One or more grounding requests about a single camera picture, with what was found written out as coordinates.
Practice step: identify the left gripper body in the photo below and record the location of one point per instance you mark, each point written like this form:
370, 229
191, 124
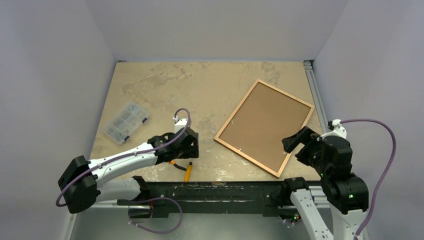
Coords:
190, 152

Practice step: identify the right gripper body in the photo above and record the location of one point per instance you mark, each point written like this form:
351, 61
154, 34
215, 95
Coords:
305, 145

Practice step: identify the yellow handled screwdriver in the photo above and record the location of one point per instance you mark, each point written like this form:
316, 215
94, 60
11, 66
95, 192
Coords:
188, 172

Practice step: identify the wooden picture frame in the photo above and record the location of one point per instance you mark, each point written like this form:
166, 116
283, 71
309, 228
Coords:
255, 129

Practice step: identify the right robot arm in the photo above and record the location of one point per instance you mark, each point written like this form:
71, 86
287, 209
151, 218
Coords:
330, 155

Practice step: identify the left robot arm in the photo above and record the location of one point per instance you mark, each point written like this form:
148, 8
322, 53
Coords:
84, 182

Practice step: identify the orange black pliers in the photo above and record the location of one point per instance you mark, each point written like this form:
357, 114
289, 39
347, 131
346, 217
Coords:
178, 166

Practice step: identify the clear plastic organizer box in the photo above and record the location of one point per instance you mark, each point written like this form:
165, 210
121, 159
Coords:
125, 122

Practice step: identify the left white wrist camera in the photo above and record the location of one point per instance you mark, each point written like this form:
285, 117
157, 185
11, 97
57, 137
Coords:
180, 123

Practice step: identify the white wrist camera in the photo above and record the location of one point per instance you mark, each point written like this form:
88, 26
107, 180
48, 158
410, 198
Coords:
335, 129
180, 123

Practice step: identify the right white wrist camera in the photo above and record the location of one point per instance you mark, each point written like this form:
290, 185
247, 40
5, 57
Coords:
335, 129

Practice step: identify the aluminium rail frame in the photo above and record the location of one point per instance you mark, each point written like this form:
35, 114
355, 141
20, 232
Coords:
206, 94

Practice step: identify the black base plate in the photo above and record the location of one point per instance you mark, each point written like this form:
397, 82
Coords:
159, 199

